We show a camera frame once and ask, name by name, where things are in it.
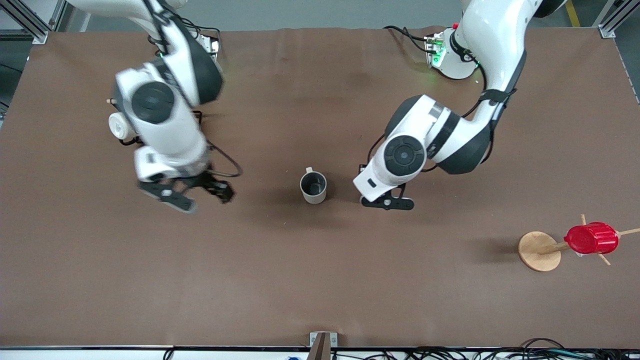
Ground grey white mug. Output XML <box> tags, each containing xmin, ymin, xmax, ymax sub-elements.
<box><xmin>299</xmin><ymin>167</ymin><xmax>328</xmax><ymax>205</ymax></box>

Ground red plastic cup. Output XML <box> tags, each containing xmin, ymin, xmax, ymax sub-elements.
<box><xmin>564</xmin><ymin>222</ymin><xmax>620</xmax><ymax>255</ymax></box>

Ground white mug with face print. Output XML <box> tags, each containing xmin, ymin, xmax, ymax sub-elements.
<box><xmin>108</xmin><ymin>112</ymin><xmax>137</xmax><ymax>141</ymax></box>

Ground wooden mug tree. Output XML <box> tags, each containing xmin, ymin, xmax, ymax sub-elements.
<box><xmin>518</xmin><ymin>214</ymin><xmax>640</xmax><ymax>273</ymax></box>

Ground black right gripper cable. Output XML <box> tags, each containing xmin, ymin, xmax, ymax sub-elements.
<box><xmin>206</xmin><ymin>141</ymin><xmax>244</xmax><ymax>179</ymax></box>

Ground black wire mug rack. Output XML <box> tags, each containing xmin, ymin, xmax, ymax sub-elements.
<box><xmin>106</xmin><ymin>98</ymin><xmax>203</xmax><ymax>147</ymax></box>

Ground black right base cable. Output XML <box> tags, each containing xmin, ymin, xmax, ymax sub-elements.
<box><xmin>180</xmin><ymin>17</ymin><xmax>222</xmax><ymax>42</ymax></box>

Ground black base cable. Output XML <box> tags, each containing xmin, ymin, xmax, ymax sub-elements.
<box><xmin>383</xmin><ymin>25</ymin><xmax>432</xmax><ymax>54</ymax></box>
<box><xmin>180</xmin><ymin>17</ymin><xmax>222</xmax><ymax>42</ymax></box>

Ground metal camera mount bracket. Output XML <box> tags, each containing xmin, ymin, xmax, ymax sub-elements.
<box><xmin>306</xmin><ymin>331</ymin><xmax>338</xmax><ymax>360</ymax></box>

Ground black left base cable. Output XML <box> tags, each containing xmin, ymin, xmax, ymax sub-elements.
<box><xmin>383</xmin><ymin>25</ymin><xmax>432</xmax><ymax>54</ymax></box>

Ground black cable bundle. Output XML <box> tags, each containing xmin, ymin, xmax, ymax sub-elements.
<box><xmin>330</xmin><ymin>338</ymin><xmax>640</xmax><ymax>360</ymax></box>

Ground aluminium frame profile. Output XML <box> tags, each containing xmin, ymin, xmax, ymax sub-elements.
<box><xmin>599</xmin><ymin>0</ymin><xmax>632</xmax><ymax>39</ymax></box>
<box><xmin>0</xmin><ymin>0</ymin><xmax>68</xmax><ymax>45</ymax></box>

